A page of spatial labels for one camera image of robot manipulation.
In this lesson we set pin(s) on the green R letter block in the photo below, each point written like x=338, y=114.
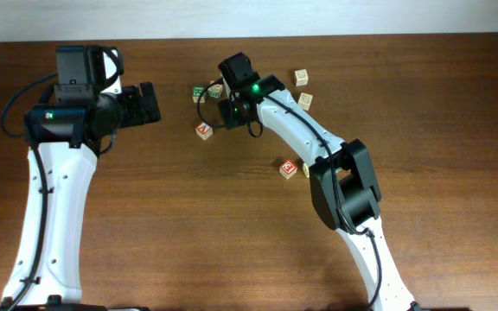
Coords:
x=199, y=94

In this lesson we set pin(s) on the red A letter block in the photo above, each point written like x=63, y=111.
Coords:
x=204, y=131

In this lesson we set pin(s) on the red E letter block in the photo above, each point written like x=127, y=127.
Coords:
x=288, y=169

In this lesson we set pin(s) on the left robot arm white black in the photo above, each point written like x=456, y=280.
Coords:
x=83, y=103

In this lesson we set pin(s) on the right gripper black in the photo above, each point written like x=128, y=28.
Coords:
x=230, y=123

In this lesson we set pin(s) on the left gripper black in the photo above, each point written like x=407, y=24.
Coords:
x=132, y=97

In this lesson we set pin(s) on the wooden block with drawing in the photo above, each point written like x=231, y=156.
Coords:
x=305, y=101

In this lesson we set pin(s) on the wooden block far right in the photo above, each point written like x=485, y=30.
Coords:
x=301, y=77

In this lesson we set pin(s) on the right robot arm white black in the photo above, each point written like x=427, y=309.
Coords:
x=343, y=185

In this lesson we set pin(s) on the green edged wooden block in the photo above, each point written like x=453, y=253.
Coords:
x=215, y=91

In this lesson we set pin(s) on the wooden J block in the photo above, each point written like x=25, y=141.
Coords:
x=306, y=170

